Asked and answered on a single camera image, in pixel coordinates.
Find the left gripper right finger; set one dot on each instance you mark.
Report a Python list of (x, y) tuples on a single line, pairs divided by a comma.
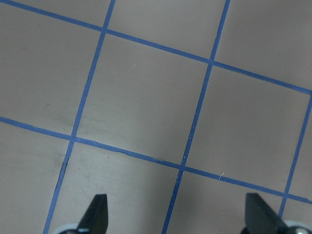
[(260, 218)]

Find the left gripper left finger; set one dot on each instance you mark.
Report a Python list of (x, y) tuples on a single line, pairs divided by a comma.
[(95, 219)]

